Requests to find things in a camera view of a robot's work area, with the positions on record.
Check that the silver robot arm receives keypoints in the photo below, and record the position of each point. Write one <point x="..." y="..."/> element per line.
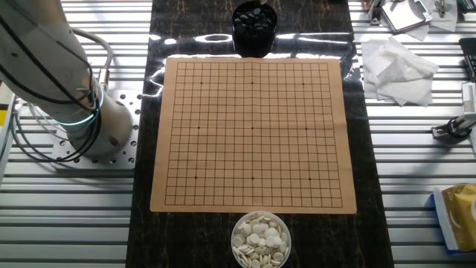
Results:
<point x="37" y="56"/>

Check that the tan go board mat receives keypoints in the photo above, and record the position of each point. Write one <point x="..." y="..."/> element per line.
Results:
<point x="253" y="149"/>

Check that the black bowl of black stones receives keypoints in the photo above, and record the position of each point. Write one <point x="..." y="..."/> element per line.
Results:
<point x="254" y="37"/>

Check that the pile of white tissues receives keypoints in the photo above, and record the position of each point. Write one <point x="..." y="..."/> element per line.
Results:
<point x="398" y="74"/>

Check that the white tissue sheet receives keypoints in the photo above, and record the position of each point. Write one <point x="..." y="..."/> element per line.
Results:
<point x="446" y="22"/>

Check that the black keyboard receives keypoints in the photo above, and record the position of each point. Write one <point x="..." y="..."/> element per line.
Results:
<point x="470" y="48"/>

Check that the black and silver tool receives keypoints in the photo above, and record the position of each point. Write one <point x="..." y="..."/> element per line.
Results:
<point x="451" y="130"/>

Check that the white bowl of white stones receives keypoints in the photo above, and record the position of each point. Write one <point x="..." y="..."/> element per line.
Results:
<point x="260" y="242"/>

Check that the black marble pattern mat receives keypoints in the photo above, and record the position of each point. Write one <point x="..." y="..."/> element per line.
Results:
<point x="148" y="238"/>

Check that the colourful block pattern cloth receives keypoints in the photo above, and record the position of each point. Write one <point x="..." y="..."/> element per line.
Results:
<point x="2" y="116"/>

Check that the yellow tissue pack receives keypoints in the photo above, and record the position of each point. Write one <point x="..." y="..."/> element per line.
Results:
<point x="463" y="219"/>

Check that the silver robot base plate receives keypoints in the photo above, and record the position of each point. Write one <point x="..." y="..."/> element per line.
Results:
<point x="125" y="152"/>

